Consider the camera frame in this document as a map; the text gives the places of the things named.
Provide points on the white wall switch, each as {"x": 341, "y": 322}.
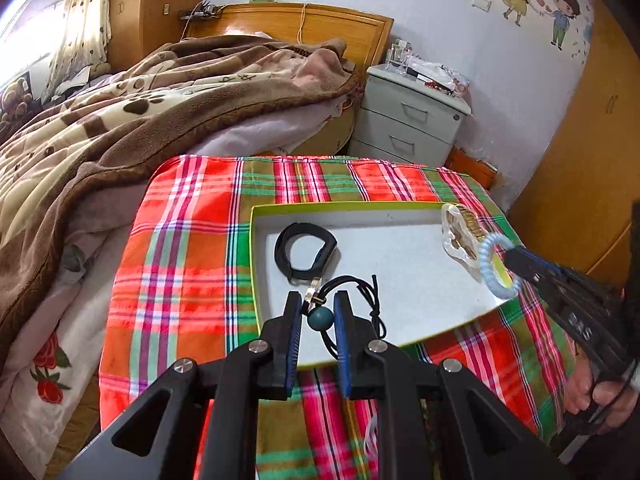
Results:
{"x": 482, "y": 2}

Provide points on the wooden bed headboard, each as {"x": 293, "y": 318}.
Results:
{"x": 325, "y": 30}

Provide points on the white floral bedsheet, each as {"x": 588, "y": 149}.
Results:
{"x": 40, "y": 360}

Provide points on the brown teddy bear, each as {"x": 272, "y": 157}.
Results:
{"x": 12, "y": 97}

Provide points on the brown paw print blanket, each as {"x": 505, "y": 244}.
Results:
{"x": 125, "y": 125}

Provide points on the spotted beige curtain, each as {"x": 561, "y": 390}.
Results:
{"x": 85, "y": 10}

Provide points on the window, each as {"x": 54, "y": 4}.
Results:
{"x": 30, "y": 30}

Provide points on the power strip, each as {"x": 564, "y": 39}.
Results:
{"x": 200, "y": 12}

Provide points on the clear glass bottle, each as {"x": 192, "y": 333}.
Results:
{"x": 400, "y": 55}

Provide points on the yellow-green cardboard tray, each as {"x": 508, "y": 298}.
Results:
{"x": 400, "y": 270}

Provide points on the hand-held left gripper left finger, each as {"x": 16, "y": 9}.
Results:
{"x": 294, "y": 340}

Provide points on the grey two-drawer nightstand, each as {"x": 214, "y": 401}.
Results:
{"x": 400, "y": 120}

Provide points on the person's right hand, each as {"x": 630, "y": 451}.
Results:
{"x": 580, "y": 392}

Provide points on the wooden closet door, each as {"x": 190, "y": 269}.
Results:
{"x": 575, "y": 160}

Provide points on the tall wooden wardrobe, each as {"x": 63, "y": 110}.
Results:
{"x": 150, "y": 10}

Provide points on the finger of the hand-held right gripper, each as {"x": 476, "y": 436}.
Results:
{"x": 542, "y": 262}
{"x": 530, "y": 280}

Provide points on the pile of small toiletries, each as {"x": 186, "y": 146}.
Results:
{"x": 440, "y": 77}

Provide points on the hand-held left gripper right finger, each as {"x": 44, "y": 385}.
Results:
{"x": 341, "y": 345}

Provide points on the pale pink quilt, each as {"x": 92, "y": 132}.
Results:
{"x": 280, "y": 130}

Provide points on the black wristband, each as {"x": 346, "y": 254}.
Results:
{"x": 280, "y": 249}

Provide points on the red green plaid cloth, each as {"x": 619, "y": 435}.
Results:
{"x": 190, "y": 260}

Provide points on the clear gold hair claw clip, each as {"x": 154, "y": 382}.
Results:
{"x": 457, "y": 240}

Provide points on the orange box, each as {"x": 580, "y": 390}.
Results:
{"x": 470, "y": 165}

